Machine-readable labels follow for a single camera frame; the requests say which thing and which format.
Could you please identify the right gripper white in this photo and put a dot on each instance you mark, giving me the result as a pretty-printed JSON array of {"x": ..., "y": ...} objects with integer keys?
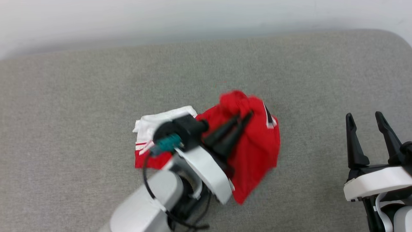
[{"x": 376, "y": 183}]

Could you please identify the red and white shirt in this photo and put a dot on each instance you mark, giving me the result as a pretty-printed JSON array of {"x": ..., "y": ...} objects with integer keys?
[{"x": 260, "y": 145}]

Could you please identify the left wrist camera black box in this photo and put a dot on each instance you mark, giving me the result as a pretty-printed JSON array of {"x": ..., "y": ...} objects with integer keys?
[{"x": 186, "y": 129}]

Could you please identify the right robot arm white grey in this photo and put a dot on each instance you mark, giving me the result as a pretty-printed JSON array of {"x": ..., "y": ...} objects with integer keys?
[{"x": 402, "y": 219}]

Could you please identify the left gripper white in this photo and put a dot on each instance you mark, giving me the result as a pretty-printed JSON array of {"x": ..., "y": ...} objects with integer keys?
[{"x": 209, "y": 174}]

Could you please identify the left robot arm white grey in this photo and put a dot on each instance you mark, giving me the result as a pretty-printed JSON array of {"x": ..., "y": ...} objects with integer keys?
[{"x": 145, "y": 206}]

